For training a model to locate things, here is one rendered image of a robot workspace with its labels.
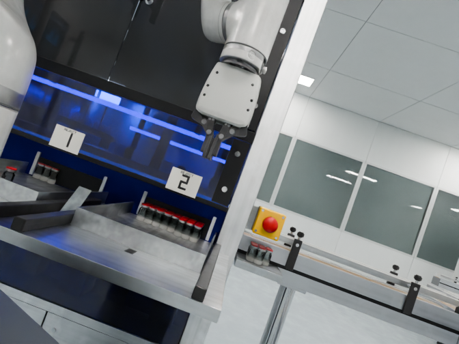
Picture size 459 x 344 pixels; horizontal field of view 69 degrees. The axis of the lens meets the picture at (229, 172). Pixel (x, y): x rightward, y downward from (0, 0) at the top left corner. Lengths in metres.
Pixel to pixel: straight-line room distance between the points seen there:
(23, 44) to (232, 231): 0.69
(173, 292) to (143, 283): 0.05
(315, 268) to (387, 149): 5.10
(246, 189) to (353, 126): 5.09
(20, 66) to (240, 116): 0.37
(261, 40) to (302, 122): 5.10
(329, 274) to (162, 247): 0.57
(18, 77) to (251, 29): 0.41
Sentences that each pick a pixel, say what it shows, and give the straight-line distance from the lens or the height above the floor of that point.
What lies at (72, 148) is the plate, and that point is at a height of 1.00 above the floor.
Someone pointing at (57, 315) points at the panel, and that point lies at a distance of 1.05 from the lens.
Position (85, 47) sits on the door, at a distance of 1.06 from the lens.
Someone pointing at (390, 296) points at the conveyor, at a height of 0.91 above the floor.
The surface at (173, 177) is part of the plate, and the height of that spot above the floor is 1.02.
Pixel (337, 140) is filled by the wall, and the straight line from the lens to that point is 5.78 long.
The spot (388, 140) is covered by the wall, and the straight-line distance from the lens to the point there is 6.08.
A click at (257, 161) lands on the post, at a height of 1.14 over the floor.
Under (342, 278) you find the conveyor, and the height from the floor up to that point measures 0.91.
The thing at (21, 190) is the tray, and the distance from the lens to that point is 0.74.
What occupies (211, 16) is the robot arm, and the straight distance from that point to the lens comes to 0.68.
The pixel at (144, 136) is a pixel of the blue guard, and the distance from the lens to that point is 0.93.
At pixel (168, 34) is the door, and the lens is 1.01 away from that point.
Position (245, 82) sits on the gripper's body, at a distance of 0.61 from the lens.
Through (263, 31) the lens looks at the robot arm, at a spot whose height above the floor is 1.32.
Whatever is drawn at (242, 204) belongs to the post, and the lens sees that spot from 0.88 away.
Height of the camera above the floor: 1.04
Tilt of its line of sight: 3 degrees up
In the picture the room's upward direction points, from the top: 20 degrees clockwise
